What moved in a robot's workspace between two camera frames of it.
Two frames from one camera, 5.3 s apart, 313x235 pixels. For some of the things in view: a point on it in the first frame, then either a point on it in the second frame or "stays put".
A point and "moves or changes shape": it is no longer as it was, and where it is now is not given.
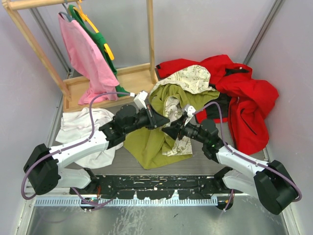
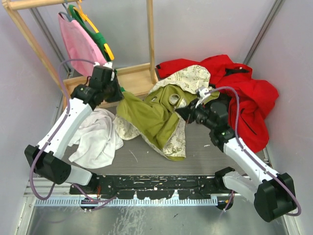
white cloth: x=76 y=126 stays put
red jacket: x=244 y=102 stays put
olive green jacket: x=189 y=85 moves or changes shape
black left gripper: x=155 y=119 -> x=118 y=96
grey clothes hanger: x=70 y=18 stays put
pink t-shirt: x=90 y=64 stays put
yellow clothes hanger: x=80 y=12 stays put
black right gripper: x=174 y=128 -> x=188 y=112
